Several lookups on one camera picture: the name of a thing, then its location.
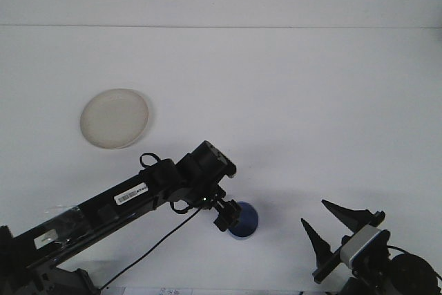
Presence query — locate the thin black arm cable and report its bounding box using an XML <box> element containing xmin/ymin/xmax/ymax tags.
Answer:
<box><xmin>99</xmin><ymin>198</ymin><xmax>222</xmax><ymax>291</ymax></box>
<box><xmin>386</xmin><ymin>245</ymin><xmax>442</xmax><ymax>280</ymax></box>

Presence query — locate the pale blue cup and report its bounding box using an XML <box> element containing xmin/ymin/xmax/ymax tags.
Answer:
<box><xmin>227</xmin><ymin>200</ymin><xmax>259</xmax><ymax>240</ymax></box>

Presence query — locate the pale round plate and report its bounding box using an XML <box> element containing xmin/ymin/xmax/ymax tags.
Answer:
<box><xmin>79</xmin><ymin>88</ymin><xmax>150</xmax><ymax>151</ymax></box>

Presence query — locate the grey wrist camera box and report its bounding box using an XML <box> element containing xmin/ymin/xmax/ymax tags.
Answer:
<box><xmin>340</xmin><ymin>225</ymin><xmax>390</xmax><ymax>265</ymax></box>

